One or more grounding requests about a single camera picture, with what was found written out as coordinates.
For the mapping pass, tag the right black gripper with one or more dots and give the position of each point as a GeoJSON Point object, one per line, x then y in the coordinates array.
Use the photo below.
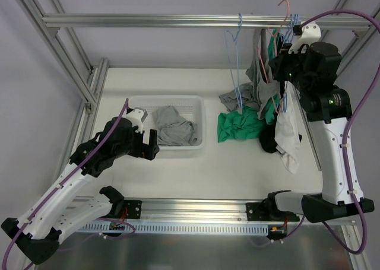
{"type": "Point", "coordinates": [281, 62]}

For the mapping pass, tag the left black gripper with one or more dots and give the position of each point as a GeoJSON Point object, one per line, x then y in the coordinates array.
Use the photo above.
{"type": "Point", "coordinates": [145, 145]}

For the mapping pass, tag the grey tank top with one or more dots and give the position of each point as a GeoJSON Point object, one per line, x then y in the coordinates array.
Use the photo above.
{"type": "Point", "coordinates": [173, 129]}
{"type": "Point", "coordinates": [256, 93]}

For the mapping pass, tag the pink hanger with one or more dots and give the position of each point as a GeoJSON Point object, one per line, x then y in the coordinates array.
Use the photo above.
{"type": "Point", "coordinates": [274, 37]}

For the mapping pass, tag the light blue hanger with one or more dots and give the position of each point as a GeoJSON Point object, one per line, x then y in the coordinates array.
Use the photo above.
{"type": "Point", "coordinates": [231, 42]}

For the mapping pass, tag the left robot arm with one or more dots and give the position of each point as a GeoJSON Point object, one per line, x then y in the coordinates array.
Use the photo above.
{"type": "Point", "coordinates": [41, 230]}

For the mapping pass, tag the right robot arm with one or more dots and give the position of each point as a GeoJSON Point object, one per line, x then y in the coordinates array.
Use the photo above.
{"type": "Point", "coordinates": [312, 70]}

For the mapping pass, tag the green tank top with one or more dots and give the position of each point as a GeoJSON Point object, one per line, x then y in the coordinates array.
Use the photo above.
{"type": "Point", "coordinates": [244, 124]}

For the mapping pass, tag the black tank top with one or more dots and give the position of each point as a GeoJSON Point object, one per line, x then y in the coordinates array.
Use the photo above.
{"type": "Point", "coordinates": [267, 139]}

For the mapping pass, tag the white tank top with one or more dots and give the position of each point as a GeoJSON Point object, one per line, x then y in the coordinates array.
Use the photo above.
{"type": "Point", "coordinates": [287, 134]}

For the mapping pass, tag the blue hangers on right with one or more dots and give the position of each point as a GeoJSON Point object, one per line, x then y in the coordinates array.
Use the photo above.
{"type": "Point", "coordinates": [288, 38]}

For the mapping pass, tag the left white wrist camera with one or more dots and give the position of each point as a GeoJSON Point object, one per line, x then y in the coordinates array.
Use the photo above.
{"type": "Point", "coordinates": [137, 117]}

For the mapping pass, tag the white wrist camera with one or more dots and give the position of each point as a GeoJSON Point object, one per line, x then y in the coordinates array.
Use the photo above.
{"type": "Point", "coordinates": [306, 34]}
{"type": "Point", "coordinates": [137, 117]}

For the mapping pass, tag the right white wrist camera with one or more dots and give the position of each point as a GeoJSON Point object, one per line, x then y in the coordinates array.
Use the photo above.
{"type": "Point", "coordinates": [306, 34]}

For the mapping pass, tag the aluminium hanging rail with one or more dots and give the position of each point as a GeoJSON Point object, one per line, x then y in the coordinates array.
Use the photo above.
{"type": "Point", "coordinates": [162, 20]}

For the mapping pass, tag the right aluminium frame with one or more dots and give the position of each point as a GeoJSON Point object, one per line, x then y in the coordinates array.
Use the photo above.
{"type": "Point", "coordinates": [360, 51]}

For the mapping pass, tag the aluminium frame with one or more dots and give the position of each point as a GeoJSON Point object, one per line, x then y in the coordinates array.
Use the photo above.
{"type": "Point", "coordinates": [90, 85]}
{"type": "Point", "coordinates": [360, 51]}

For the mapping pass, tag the white slotted cable duct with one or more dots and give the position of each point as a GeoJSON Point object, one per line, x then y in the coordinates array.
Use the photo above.
{"type": "Point", "coordinates": [244, 229]}

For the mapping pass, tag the front aluminium rail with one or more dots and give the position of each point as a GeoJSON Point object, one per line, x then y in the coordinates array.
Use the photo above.
{"type": "Point", "coordinates": [198, 211]}

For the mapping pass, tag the left aluminium frame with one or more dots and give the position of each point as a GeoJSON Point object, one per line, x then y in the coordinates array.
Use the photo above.
{"type": "Point", "coordinates": [90, 85]}

